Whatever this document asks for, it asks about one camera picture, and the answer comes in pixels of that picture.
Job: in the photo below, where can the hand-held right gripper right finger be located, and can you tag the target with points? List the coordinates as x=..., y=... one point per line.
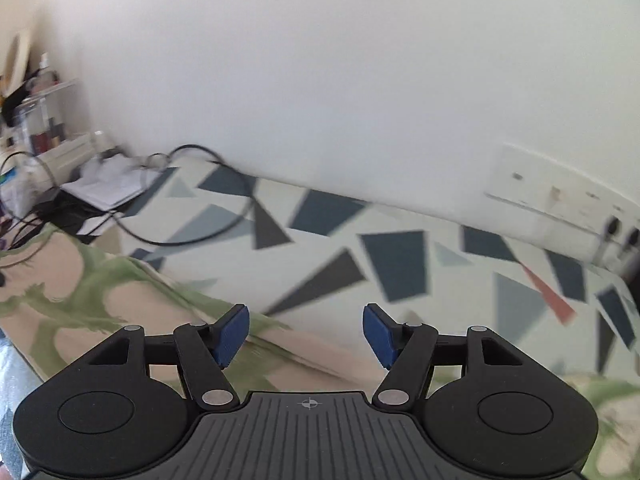
x=381, y=335

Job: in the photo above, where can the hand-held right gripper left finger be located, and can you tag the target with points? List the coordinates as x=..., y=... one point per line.
x=231, y=335

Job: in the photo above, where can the green camouflage pants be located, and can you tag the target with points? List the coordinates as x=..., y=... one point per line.
x=75, y=300

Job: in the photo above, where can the geometric patterned desk mat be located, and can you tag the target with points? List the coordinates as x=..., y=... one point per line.
x=400, y=260

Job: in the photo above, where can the white paper stack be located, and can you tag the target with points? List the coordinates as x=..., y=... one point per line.
x=110, y=185

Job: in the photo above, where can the white round container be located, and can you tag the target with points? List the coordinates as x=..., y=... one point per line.
x=70, y=157

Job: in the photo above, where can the black plug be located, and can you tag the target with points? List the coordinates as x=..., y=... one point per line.
x=631, y=245
x=607, y=235

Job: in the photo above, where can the clear lidded jar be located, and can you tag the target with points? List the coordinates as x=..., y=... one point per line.
x=45, y=120

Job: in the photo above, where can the clear dropper bottle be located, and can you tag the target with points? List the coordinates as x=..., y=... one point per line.
x=45, y=62

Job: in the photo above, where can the round white mirror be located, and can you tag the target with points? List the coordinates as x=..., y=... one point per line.
x=20, y=60

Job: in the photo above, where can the white wall socket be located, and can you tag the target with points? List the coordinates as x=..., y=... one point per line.
x=540, y=185

